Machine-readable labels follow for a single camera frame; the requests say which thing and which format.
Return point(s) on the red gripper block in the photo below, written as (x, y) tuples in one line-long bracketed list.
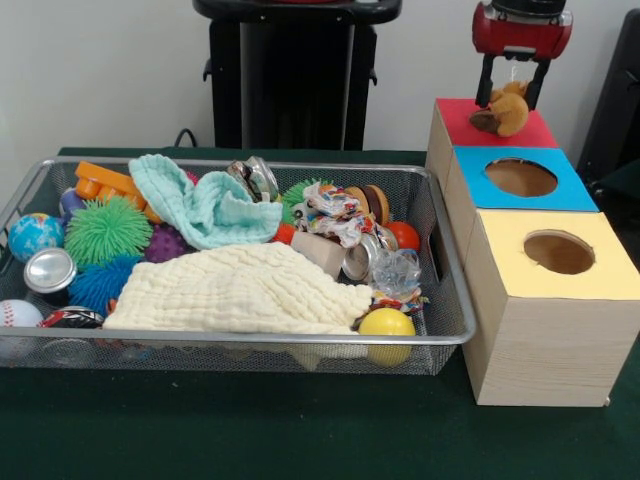
[(520, 35)]

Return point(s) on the orange teddy bear toy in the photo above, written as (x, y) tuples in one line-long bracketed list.
[(510, 112)]

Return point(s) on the mint green cloth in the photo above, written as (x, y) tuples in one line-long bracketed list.
[(210, 220)]

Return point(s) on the wooden three-hole sorting box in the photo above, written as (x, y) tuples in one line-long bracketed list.
[(550, 350)]

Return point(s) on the shallow clear mesh bin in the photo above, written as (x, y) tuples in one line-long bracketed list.
[(200, 359)]

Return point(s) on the black stand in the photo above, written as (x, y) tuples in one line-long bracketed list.
[(615, 100)]

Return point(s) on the dark green tablecloth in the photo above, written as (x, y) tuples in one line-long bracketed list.
[(627, 180), (300, 430)]

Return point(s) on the brown striped burger toy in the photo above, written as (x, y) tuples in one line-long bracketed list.
[(372, 200)]

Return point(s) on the red-orange ball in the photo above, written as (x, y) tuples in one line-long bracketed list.
[(404, 236)]

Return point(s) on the yellow ball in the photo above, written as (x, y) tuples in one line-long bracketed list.
[(387, 325)]

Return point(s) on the cream muslin cloth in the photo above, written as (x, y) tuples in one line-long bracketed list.
[(235, 290)]

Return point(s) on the orange plastic toy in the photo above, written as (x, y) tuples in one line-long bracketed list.
[(107, 182)]

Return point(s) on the large green spiky ball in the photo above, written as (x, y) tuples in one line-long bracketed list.
[(107, 231)]

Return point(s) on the blue spiky ball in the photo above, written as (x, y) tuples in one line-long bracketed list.
[(97, 290)]

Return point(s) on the blue globe ball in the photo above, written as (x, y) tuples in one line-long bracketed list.
[(35, 237)]

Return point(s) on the white baseball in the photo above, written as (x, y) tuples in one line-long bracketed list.
[(19, 314)]

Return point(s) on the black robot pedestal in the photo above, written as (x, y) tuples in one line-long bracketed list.
[(300, 75)]

